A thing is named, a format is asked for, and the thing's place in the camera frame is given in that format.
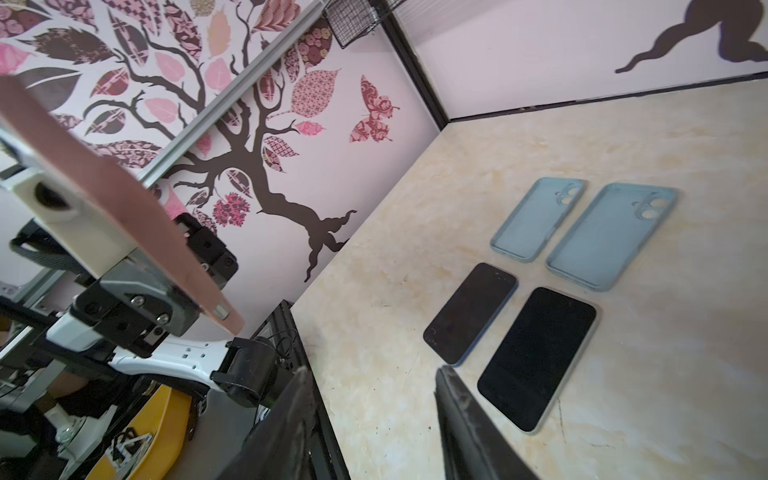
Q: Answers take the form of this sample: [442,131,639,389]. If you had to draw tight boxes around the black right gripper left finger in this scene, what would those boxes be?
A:
[218,367,316,480]

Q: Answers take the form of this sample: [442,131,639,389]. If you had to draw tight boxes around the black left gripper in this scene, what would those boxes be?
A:
[69,213,239,358]

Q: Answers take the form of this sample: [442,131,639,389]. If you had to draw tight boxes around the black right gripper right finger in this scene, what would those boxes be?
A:
[435,365,536,479]

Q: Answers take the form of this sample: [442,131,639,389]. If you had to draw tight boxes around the pink phone case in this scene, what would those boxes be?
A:
[1,76,245,335]

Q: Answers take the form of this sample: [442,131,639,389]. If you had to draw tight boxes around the black phone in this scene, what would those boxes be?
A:
[477,287,598,434]
[423,262,519,365]

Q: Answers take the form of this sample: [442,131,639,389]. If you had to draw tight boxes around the light green phone case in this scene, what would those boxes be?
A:
[490,177,587,263]

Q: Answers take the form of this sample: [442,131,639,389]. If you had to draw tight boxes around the pale blue phone case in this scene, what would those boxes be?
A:
[546,183,678,292]

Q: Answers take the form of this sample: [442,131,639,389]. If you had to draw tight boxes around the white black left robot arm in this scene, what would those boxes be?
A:
[1,221,292,408]

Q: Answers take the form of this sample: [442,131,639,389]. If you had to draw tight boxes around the yellow plastic tray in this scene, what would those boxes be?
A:
[86,386,192,480]

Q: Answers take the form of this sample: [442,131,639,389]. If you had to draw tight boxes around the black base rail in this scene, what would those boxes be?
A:
[254,300,350,479]

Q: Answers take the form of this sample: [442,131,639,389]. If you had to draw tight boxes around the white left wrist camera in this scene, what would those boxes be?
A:
[1,168,136,278]

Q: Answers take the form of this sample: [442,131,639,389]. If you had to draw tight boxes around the aluminium rail left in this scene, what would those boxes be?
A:
[137,0,329,188]

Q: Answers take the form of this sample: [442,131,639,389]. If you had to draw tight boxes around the black wire basket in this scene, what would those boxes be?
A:
[323,0,405,49]

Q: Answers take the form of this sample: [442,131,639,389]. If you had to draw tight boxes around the black corner frame post left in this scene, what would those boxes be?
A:
[369,0,449,131]

